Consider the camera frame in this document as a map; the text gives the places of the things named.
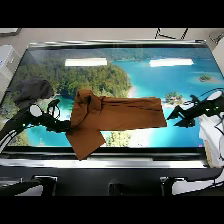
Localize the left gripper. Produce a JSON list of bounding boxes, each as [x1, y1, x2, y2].
[[48, 117, 72, 134]]

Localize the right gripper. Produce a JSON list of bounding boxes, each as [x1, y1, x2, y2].
[[166, 103, 200, 129]]

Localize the brown pants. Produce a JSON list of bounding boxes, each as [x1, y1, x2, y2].
[[65, 88, 168, 161]]

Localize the white garment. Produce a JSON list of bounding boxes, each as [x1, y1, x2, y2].
[[198, 114, 224, 169]]

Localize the dark grey garment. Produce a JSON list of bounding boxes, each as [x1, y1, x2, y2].
[[11, 77, 55, 110]]

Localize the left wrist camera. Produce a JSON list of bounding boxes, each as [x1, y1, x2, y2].
[[47, 98, 62, 120]]

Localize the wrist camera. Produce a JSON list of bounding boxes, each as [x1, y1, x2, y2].
[[47, 98, 62, 120], [188, 93, 201, 107]]

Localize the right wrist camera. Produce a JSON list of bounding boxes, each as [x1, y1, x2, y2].
[[188, 93, 201, 107]]

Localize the silver frame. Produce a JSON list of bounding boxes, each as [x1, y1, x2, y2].
[[0, 39, 224, 198]]

